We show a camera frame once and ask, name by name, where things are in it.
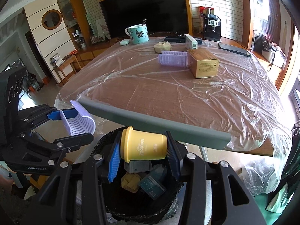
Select white blue medicine box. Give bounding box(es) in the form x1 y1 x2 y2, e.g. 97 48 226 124
184 34 198 50

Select brown cardboard box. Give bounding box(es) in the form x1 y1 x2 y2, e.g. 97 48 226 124
187 49 220 78

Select black television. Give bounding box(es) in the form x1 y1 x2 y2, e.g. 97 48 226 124
100 0 189 38

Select turquoise butterfly mug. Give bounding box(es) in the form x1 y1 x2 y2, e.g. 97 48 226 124
125 24 149 44

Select purple hair roller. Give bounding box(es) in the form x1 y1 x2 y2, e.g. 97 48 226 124
158 51 188 68
61 100 96 136

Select black coffee machine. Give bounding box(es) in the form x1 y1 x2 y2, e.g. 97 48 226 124
202 14 221 42

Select wooden side table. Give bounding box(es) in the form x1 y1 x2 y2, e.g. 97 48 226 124
52 55 82 85

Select black trash bin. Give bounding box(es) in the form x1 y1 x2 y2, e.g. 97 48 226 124
92 127 183 224

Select yellow plastic cup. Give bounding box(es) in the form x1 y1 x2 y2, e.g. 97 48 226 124
120 127 167 163

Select black smartphone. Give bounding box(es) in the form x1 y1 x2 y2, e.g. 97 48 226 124
218 43 251 57

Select white earbuds case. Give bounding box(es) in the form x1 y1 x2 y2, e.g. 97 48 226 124
119 39 131 46

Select dark blue phone case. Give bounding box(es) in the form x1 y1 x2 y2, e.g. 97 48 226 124
164 36 202 45

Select beige paper ball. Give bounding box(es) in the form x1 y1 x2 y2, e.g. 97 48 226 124
154 41 172 53

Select round wooden mirror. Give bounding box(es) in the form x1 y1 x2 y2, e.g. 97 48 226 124
41 9 63 30

